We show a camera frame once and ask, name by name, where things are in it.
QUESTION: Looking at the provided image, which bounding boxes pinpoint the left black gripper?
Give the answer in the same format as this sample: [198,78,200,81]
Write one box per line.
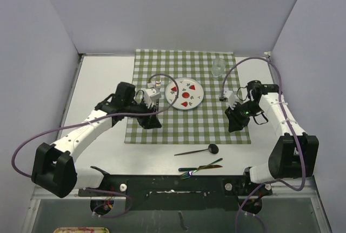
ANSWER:
[124,97,161,129]

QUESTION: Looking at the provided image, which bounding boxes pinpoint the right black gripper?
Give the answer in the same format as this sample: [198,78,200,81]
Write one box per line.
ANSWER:
[225,101,262,133]

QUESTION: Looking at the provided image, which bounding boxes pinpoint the green white checkered tablecloth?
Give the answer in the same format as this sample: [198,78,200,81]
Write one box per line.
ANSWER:
[125,49,251,144]

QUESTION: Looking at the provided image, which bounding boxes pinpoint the black spoon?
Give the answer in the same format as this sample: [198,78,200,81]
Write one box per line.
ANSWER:
[174,144,219,156]

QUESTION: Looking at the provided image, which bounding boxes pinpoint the silver fork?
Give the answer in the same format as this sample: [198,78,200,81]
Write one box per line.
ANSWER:
[154,77,163,112]

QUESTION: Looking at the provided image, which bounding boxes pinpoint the white plate with strawberries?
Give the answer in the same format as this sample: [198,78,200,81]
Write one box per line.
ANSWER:
[164,77,204,111]

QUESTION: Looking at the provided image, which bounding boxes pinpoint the clear drinking glass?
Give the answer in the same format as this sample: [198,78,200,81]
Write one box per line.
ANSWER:
[211,58,226,79]

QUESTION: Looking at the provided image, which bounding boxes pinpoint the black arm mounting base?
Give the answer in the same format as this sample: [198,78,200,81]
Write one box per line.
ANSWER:
[78,175,272,215]

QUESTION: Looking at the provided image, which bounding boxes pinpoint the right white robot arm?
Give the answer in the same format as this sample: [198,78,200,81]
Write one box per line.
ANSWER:
[219,80,319,195]

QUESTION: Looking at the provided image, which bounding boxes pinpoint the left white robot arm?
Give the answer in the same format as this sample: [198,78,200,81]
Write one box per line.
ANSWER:
[31,82,161,198]

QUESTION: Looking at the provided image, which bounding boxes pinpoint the iridescent rainbow fork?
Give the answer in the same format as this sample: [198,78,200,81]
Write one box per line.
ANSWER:
[178,158,223,179]

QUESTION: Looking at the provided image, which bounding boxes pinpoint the yellow rimmed tray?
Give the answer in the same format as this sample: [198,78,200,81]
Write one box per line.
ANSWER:
[54,227,110,233]

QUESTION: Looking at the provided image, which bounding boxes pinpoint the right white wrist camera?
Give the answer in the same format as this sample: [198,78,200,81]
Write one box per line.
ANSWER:
[219,90,239,110]

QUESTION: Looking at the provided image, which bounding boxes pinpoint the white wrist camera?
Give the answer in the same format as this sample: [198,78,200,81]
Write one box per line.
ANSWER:
[219,90,239,110]
[143,82,159,109]

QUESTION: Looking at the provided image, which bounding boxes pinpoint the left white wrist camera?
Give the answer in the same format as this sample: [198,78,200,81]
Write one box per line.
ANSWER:
[143,82,159,109]

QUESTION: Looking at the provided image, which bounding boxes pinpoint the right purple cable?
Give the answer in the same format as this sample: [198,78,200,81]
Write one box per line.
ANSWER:
[220,56,308,233]

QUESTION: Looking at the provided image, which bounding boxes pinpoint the green handled knife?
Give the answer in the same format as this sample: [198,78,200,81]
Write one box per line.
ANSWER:
[178,165,223,172]

